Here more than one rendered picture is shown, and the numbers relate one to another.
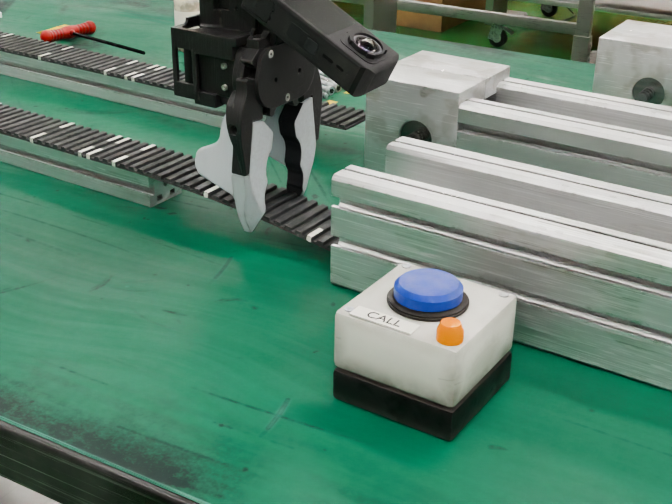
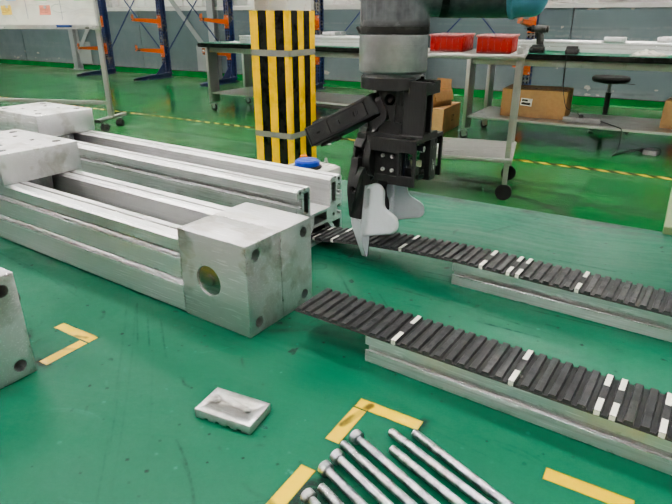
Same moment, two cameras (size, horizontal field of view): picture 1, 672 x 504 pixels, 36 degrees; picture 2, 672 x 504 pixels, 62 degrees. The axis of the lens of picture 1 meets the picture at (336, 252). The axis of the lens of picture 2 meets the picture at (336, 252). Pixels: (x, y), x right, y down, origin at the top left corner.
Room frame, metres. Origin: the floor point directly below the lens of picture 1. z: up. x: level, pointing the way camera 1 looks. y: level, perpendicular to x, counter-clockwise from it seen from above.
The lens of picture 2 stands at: (1.41, 0.02, 1.06)
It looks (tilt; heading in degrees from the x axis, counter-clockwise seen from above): 23 degrees down; 182
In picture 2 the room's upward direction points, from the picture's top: straight up
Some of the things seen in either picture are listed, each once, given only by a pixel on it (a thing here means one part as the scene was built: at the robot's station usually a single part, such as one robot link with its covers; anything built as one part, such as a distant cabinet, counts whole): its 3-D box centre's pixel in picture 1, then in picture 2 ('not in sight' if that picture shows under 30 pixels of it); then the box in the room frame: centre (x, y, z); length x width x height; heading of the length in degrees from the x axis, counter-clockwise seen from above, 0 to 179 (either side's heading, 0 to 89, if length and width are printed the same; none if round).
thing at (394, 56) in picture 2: not in sight; (394, 56); (0.76, 0.06, 1.02); 0.08 x 0.08 x 0.05
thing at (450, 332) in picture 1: (450, 329); not in sight; (0.49, -0.06, 0.85); 0.02 x 0.02 x 0.01
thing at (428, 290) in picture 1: (428, 295); (307, 165); (0.53, -0.05, 0.84); 0.04 x 0.04 x 0.02
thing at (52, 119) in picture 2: not in sight; (44, 126); (0.35, -0.57, 0.87); 0.16 x 0.11 x 0.07; 57
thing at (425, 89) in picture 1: (430, 125); (256, 261); (0.88, -0.08, 0.83); 0.12 x 0.09 x 0.10; 147
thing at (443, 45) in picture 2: not in sight; (441, 108); (-2.37, 0.61, 0.50); 1.03 x 0.55 x 1.01; 72
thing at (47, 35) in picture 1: (103, 41); not in sight; (1.29, 0.30, 0.79); 0.16 x 0.08 x 0.02; 50
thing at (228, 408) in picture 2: not in sight; (233, 409); (1.06, -0.07, 0.78); 0.05 x 0.03 x 0.01; 67
